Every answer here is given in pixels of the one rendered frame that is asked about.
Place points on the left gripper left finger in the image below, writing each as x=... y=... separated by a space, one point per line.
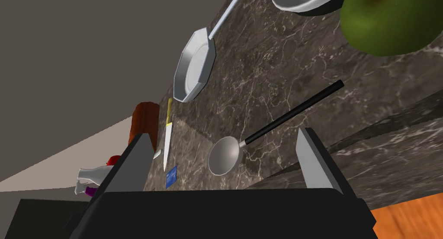
x=128 y=170

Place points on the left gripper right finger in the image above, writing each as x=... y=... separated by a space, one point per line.
x=316 y=163

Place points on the white bottle with red cap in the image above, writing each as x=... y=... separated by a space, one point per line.
x=97 y=173

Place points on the blue card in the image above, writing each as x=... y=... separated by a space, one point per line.
x=171 y=177

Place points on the white bottle with purple band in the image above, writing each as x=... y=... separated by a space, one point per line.
x=86 y=190

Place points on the brown bread loaf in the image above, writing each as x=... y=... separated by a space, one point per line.
x=145 y=119

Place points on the grey frying pan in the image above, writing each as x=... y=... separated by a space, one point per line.
x=195 y=64

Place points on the green apple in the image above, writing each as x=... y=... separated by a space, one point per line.
x=389 y=19

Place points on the white bowl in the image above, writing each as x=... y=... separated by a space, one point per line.
x=304 y=0

